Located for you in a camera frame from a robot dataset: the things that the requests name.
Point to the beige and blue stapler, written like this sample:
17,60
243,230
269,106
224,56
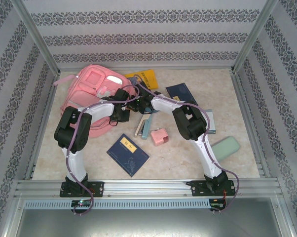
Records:
146,128

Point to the pink backpack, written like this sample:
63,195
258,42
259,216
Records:
86,81

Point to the navy book with white label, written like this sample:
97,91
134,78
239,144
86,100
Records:
180,91

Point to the pink pencil sharpener box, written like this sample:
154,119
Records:
158,138

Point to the navy book with yellow label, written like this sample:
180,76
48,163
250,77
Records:
128,158

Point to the grey notebook with teal spine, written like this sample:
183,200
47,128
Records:
211,123

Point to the pale green pencil case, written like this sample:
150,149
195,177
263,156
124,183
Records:
226,148

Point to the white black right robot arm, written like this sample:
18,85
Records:
190,123

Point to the grey metal sheet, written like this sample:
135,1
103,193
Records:
148,224

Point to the aluminium mounting rail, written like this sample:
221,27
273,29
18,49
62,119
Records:
146,187

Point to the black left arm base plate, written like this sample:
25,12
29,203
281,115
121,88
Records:
98,188

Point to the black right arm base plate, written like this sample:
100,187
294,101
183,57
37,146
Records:
196,188

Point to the aluminium frame post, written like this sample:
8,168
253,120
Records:
255,32
34,32

